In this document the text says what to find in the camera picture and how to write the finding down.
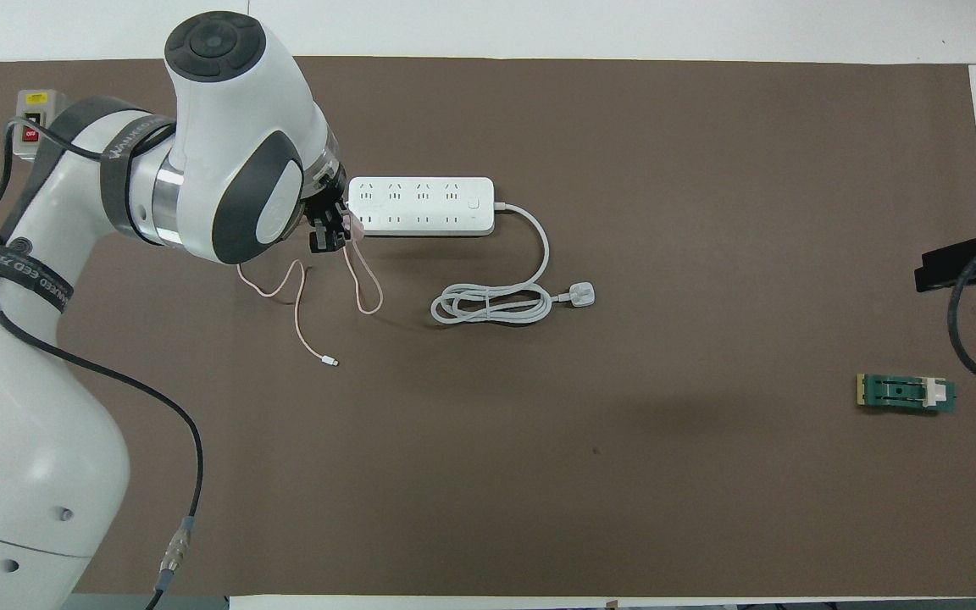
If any green knife switch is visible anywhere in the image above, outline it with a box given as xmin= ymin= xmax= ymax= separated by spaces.
xmin=857 ymin=373 xmax=957 ymax=417

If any grey push-button switch box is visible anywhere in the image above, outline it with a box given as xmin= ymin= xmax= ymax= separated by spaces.
xmin=14 ymin=89 xmax=75 ymax=163

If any pink charging cable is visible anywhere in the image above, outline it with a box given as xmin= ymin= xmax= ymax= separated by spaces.
xmin=236 ymin=225 xmax=385 ymax=369

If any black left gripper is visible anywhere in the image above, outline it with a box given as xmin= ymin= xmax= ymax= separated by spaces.
xmin=300 ymin=159 xmax=351 ymax=254

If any white power strip cord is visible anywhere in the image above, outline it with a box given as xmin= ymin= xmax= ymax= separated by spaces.
xmin=430 ymin=201 xmax=598 ymax=326

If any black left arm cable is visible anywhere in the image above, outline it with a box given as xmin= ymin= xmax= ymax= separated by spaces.
xmin=0 ymin=117 xmax=206 ymax=610

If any brown table mat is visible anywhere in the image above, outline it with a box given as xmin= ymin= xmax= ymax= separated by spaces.
xmin=0 ymin=55 xmax=976 ymax=599

